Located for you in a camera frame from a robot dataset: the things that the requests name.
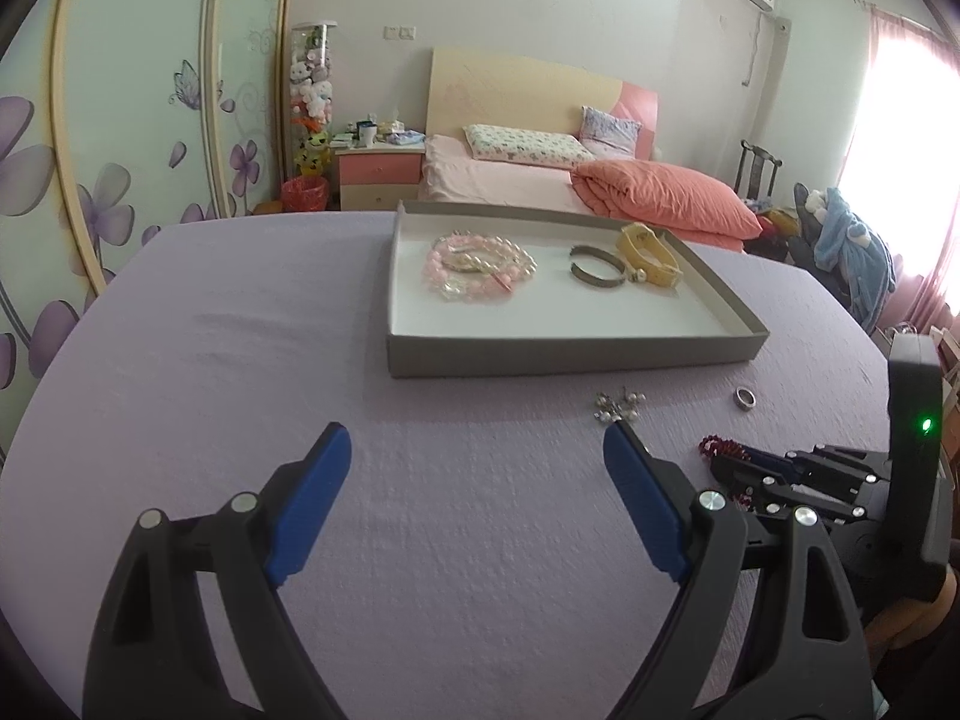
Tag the white mug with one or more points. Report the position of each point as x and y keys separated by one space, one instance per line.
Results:
x=367 y=135

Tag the yellow wrist watch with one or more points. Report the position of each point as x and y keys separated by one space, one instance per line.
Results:
x=652 y=255

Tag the cream and pink headboard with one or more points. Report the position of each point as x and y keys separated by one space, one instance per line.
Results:
x=510 y=94

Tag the yellow plush toy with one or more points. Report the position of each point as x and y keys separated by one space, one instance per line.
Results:
x=312 y=156

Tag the pink and cream nightstand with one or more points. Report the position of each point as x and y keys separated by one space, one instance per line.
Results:
x=379 y=176

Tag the person's right forearm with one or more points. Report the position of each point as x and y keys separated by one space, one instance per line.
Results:
x=922 y=619

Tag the orange duvet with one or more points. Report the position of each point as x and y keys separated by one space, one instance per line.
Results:
x=667 y=195

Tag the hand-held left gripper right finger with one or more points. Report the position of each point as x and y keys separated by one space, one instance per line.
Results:
x=645 y=510

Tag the plush toy display tube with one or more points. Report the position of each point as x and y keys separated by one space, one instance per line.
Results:
x=311 y=90

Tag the white wall switch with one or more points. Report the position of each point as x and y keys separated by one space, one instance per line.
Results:
x=399 y=33

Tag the red bin bag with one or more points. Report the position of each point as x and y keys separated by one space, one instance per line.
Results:
x=304 y=195

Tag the dark wooden chair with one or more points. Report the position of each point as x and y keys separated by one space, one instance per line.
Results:
x=757 y=169

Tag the purple tablecloth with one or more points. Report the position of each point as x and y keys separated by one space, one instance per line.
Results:
x=225 y=390

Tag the flower print wardrobe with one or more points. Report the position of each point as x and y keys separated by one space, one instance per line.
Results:
x=97 y=165

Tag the cluster of pearl earrings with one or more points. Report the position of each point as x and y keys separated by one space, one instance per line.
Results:
x=621 y=396

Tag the light purple pillow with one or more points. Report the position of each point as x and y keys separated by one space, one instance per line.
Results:
x=609 y=131

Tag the pink bed sheet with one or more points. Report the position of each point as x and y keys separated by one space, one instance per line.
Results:
x=487 y=180

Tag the white patterned pillow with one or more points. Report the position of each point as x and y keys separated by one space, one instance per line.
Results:
x=525 y=146

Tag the pink curtain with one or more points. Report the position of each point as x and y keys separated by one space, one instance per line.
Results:
x=907 y=165

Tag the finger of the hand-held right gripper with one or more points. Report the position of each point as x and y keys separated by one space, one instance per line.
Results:
x=787 y=487
x=840 y=463

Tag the blue plush garment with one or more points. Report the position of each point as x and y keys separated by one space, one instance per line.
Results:
x=855 y=255

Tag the grey cardboard tray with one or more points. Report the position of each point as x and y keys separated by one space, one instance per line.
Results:
x=570 y=315

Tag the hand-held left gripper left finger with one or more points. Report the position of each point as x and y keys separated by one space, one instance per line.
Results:
x=307 y=510

